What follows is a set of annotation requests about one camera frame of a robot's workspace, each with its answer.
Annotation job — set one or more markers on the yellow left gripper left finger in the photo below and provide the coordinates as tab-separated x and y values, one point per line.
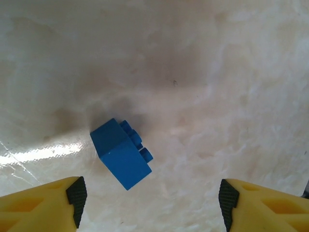
31	210

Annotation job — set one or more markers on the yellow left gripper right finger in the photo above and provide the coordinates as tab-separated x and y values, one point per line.
272	210

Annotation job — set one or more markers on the blue square lego brick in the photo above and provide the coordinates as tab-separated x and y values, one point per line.
120	154

